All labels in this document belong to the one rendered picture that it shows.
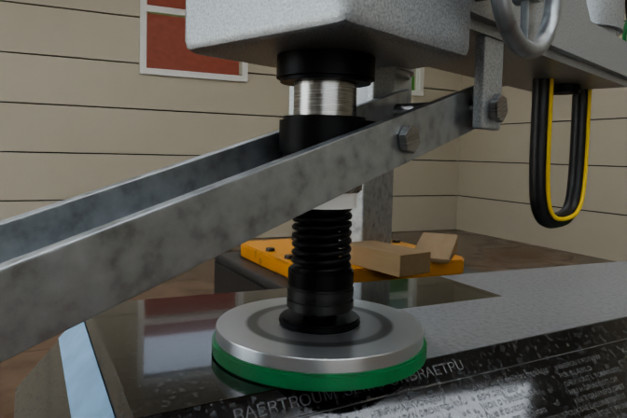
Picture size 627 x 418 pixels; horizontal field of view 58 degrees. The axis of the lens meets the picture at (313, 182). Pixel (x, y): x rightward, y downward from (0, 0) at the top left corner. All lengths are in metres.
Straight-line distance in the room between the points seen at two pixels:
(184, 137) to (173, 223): 6.26
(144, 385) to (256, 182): 0.21
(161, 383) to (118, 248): 0.19
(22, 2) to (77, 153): 1.60
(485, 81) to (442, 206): 7.64
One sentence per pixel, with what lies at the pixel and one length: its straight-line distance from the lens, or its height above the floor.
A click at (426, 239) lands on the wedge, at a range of 1.63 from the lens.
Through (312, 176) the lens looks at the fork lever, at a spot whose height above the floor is 1.03.
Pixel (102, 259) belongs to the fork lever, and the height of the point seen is 0.98.
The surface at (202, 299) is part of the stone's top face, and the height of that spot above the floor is 0.85.
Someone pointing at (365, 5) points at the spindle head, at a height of 1.17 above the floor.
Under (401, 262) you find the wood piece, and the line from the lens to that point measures 1.29.
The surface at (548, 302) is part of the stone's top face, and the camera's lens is 0.88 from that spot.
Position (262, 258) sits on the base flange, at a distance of 1.56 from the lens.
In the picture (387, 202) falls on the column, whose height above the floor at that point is 0.92.
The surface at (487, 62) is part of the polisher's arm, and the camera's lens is 0.69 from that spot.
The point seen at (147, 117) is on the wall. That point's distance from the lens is 6.58.
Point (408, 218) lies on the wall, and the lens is 7.98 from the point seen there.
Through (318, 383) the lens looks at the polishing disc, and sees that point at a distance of 0.51.
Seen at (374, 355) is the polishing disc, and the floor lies 0.88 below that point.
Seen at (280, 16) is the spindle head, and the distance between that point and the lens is 0.49.
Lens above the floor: 1.05
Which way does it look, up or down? 3 degrees down
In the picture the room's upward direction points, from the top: 1 degrees clockwise
